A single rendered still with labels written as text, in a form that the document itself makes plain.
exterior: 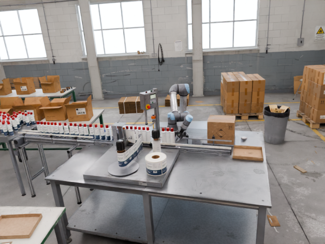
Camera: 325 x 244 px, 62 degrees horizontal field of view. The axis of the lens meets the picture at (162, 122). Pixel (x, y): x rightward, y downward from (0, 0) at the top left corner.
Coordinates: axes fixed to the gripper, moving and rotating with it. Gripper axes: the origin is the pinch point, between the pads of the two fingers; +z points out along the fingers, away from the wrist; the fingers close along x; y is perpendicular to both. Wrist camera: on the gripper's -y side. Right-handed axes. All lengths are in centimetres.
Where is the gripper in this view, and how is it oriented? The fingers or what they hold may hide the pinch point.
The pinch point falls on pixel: (176, 140)
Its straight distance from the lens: 310.3
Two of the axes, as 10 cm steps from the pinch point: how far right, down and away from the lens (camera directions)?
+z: -4.2, 7.9, 4.4
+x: 8.6, 5.0, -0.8
